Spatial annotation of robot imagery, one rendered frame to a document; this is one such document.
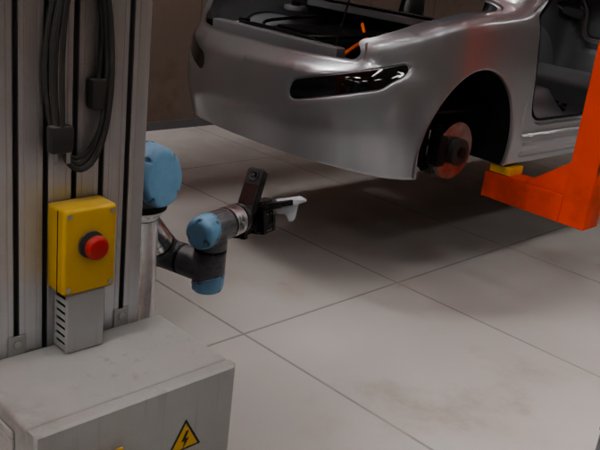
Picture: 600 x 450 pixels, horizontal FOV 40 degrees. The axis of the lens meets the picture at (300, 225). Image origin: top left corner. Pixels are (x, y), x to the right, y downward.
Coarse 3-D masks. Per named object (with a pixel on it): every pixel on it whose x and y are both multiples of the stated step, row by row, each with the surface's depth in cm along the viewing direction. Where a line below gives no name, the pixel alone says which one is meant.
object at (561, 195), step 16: (592, 80) 427; (592, 96) 429; (592, 112) 430; (592, 128) 431; (576, 144) 439; (592, 144) 433; (576, 160) 441; (592, 160) 434; (496, 176) 479; (512, 176) 476; (528, 176) 480; (544, 176) 458; (560, 176) 451; (576, 176) 442; (592, 176) 435; (496, 192) 481; (512, 192) 473; (528, 192) 465; (544, 192) 458; (560, 192) 452; (576, 192) 444; (592, 192) 437; (528, 208) 467; (544, 208) 459; (560, 208) 453; (576, 208) 445; (592, 208) 443; (576, 224) 447; (592, 224) 450
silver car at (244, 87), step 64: (256, 0) 529; (320, 0) 540; (512, 0) 446; (576, 0) 792; (192, 64) 474; (256, 64) 423; (320, 64) 403; (384, 64) 396; (448, 64) 404; (512, 64) 440; (576, 64) 797; (256, 128) 434; (320, 128) 407; (384, 128) 402; (448, 128) 436; (512, 128) 461; (576, 128) 516
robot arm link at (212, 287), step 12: (180, 252) 189; (192, 252) 188; (180, 264) 188; (192, 264) 187; (204, 264) 185; (216, 264) 185; (192, 276) 188; (204, 276) 186; (216, 276) 186; (192, 288) 190; (204, 288) 187; (216, 288) 188
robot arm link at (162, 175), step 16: (160, 160) 153; (176, 160) 157; (144, 176) 150; (160, 176) 153; (176, 176) 157; (144, 192) 151; (160, 192) 154; (176, 192) 158; (144, 208) 154; (160, 208) 157; (144, 224) 157; (144, 240) 158; (144, 256) 160; (144, 272) 161; (144, 288) 162; (144, 304) 164
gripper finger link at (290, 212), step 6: (282, 198) 202; (288, 198) 202; (294, 198) 202; (300, 198) 204; (294, 204) 202; (276, 210) 201; (282, 210) 202; (288, 210) 203; (294, 210) 203; (288, 216) 203; (294, 216) 204
